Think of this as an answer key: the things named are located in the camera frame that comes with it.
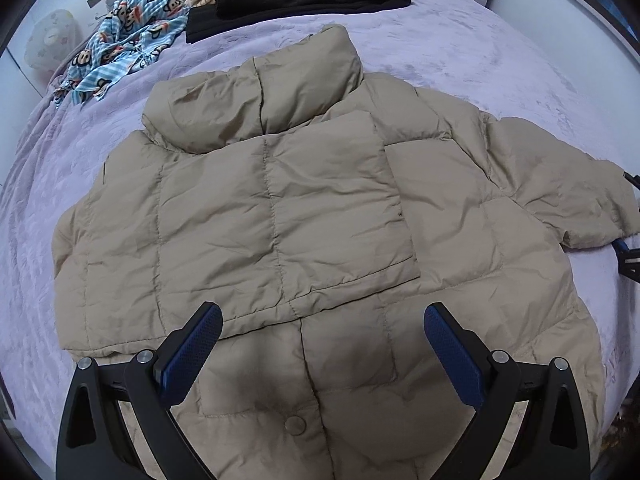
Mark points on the beige puffer jacket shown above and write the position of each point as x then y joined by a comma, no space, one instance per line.
323,209

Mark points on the lavender bed blanket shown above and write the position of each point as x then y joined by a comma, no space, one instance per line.
454,46

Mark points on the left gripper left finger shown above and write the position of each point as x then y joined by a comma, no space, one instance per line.
94,443

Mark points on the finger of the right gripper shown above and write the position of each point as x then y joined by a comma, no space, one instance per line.
628,260

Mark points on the white patterned plush ball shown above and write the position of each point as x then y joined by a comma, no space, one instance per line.
52,40

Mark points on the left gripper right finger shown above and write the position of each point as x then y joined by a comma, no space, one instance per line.
552,442

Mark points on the blue monkey print garment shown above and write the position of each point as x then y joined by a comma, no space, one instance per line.
132,36

